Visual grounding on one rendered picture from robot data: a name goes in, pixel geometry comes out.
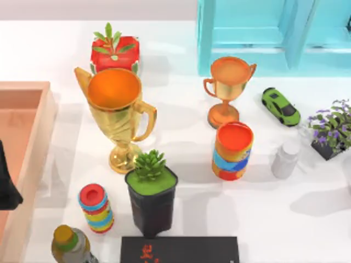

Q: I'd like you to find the light blue rack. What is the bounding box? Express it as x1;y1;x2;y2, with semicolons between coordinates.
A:
196;0;351;78

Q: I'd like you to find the white bottle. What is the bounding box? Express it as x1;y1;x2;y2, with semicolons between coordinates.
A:
271;141;301;180

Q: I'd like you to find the yellow capped bottle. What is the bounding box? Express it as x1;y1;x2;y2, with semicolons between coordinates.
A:
51;224;99;263

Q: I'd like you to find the green toy car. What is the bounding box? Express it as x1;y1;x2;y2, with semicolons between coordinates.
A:
261;87;301;128

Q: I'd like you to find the purple flower black pot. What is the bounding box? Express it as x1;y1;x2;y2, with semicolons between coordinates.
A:
307;99;351;161

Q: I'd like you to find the red plant pot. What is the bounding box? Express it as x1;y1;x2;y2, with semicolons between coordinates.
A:
90;22;140;75

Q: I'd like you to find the orange and blue can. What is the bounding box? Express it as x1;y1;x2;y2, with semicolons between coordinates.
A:
211;121;254;181

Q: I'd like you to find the black book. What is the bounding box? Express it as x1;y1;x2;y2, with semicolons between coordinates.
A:
120;236;240;263

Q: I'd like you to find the stack of coloured rings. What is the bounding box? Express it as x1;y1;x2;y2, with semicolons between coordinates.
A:
78;183;115;235

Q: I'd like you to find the small gold trophy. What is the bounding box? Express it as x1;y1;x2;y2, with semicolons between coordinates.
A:
202;56;258;130

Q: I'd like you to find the large gold trophy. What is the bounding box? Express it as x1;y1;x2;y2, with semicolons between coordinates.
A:
73;66;158;174

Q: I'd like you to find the salmon-coloured box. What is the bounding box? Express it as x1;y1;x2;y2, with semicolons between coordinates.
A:
0;81;59;263

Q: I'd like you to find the black pot green succulent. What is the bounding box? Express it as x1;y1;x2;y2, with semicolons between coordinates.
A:
124;149;179;238

